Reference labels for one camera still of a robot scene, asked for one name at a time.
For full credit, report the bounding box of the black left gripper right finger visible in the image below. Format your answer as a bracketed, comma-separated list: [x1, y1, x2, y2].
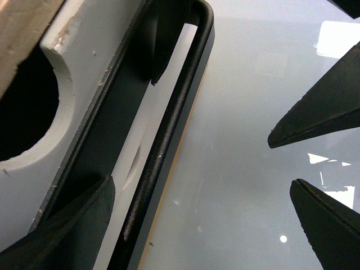
[267, 44, 359, 149]

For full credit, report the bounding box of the black metal drawer handle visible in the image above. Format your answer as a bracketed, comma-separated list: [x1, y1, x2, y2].
[28, 1, 215, 269]

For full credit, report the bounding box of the white front wooden drawer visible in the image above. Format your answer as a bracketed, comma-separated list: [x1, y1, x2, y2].
[0, 0, 209, 270]

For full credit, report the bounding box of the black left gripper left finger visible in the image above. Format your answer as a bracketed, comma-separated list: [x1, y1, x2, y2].
[1, 175, 115, 269]

